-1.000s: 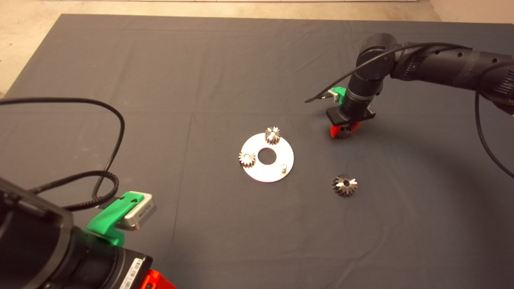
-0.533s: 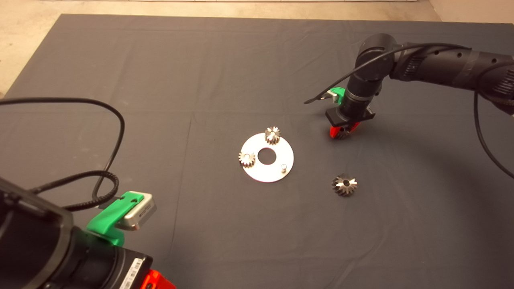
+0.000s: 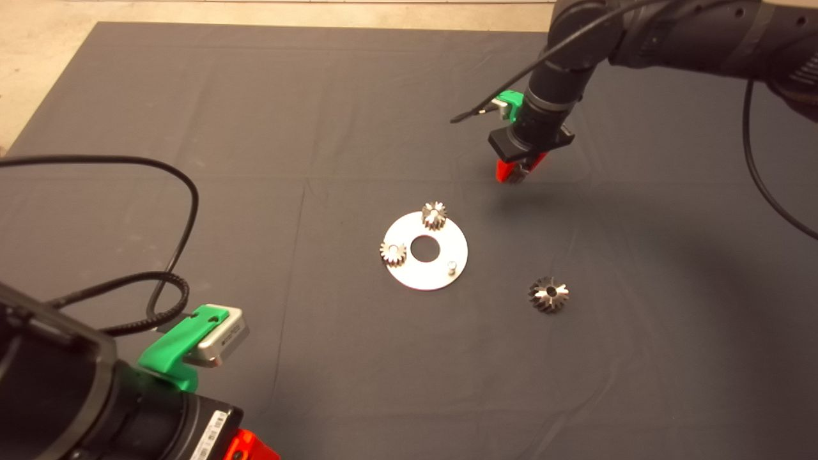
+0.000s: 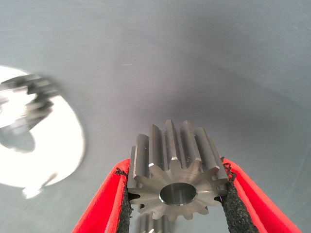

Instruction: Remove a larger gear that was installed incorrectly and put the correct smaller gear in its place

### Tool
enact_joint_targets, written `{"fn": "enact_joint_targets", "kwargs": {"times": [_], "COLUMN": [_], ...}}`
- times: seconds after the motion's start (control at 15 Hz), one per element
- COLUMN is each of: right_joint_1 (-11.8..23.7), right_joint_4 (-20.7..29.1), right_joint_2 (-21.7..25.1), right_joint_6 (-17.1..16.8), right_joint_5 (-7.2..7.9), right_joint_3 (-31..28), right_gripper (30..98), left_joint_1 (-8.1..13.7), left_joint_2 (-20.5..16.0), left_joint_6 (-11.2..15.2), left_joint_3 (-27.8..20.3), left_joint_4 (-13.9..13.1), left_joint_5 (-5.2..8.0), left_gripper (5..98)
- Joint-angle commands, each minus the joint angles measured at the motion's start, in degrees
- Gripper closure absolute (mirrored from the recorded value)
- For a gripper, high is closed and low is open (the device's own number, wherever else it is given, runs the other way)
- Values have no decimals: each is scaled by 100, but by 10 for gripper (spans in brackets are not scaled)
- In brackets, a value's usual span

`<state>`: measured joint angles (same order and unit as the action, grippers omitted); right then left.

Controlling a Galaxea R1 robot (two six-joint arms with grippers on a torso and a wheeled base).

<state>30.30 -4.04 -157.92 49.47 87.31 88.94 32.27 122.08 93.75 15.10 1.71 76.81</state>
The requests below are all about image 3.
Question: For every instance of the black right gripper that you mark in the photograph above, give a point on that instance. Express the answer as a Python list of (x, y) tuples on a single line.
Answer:
[(530, 137)]

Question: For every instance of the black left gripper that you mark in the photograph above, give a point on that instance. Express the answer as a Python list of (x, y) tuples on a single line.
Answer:
[(212, 427)]

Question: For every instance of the small dark steel gear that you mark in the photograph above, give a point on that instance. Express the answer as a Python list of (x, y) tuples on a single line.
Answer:
[(521, 174)]

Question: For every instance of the large steel bevel gear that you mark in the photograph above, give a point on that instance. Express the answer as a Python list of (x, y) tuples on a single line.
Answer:
[(548, 295)]

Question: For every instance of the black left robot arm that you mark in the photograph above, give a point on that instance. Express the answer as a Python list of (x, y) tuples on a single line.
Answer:
[(51, 396)]

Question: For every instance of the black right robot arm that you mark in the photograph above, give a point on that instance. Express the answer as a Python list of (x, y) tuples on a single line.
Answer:
[(671, 32)]

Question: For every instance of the round metal plate with hole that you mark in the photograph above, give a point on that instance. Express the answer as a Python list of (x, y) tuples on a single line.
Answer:
[(415, 275)]

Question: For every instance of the dark grey table cloth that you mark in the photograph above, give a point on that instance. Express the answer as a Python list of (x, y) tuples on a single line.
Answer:
[(319, 128)]

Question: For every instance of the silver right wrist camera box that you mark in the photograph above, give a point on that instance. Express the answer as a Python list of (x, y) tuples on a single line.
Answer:
[(501, 110)]

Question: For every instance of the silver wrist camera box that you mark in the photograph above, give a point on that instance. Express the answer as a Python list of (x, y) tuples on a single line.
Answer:
[(222, 337), (501, 110)]

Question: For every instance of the green right camera mount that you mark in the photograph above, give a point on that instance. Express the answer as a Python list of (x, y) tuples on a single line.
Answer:
[(511, 102)]

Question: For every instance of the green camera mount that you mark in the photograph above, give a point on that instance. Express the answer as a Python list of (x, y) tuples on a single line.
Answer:
[(511, 102), (172, 345)]

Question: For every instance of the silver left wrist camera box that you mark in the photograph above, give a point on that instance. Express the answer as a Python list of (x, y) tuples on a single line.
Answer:
[(222, 337)]

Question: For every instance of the green left camera mount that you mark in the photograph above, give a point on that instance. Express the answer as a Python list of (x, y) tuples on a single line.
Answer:
[(172, 345)]

